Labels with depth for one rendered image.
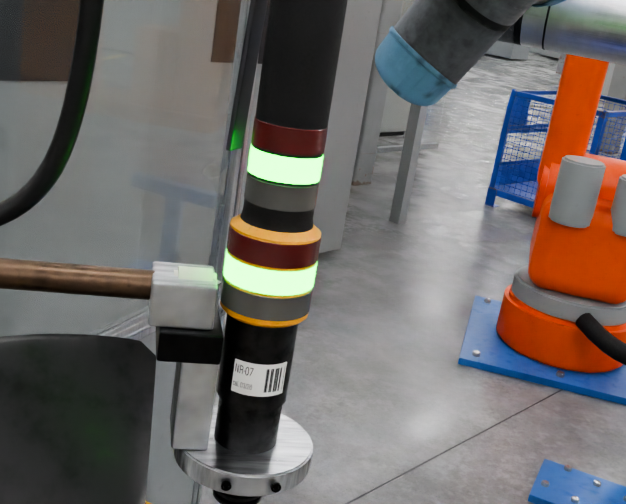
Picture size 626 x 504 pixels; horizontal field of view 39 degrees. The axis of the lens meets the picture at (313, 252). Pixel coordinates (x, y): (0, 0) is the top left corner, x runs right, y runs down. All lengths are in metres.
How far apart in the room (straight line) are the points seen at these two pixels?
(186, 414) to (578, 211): 3.83
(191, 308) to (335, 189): 4.84
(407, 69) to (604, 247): 3.57
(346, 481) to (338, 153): 2.46
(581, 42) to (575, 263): 3.48
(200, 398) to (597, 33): 0.56
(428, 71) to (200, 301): 0.41
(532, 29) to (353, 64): 4.24
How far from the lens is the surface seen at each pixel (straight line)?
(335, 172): 5.19
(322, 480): 3.18
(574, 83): 4.43
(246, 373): 0.42
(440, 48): 0.76
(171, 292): 0.40
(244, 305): 0.41
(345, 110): 5.12
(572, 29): 0.86
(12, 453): 0.57
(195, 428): 0.44
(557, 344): 4.38
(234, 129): 0.41
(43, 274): 0.41
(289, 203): 0.39
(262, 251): 0.40
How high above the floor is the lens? 1.70
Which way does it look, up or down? 18 degrees down
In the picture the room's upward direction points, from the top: 9 degrees clockwise
